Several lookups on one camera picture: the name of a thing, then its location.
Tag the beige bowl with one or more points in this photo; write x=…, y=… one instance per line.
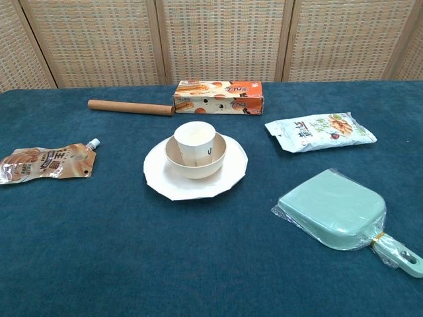
x=201, y=168

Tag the white snack bag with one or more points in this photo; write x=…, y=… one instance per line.
x=317, y=133

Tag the blue table cloth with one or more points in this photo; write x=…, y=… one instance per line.
x=132, y=251

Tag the wooden rolling pin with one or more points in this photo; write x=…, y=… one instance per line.
x=130, y=107

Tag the woven folding screen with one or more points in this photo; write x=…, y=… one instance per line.
x=211, y=39

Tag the green plastic dustpan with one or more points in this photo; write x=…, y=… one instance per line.
x=333, y=204

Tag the brown spouted drink pouch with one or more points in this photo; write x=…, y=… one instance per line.
x=46, y=162

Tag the orange snack box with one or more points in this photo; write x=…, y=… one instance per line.
x=218, y=99

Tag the white paper plate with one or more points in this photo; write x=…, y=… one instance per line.
x=172, y=185

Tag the white paper cup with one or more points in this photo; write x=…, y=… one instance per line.
x=193, y=138

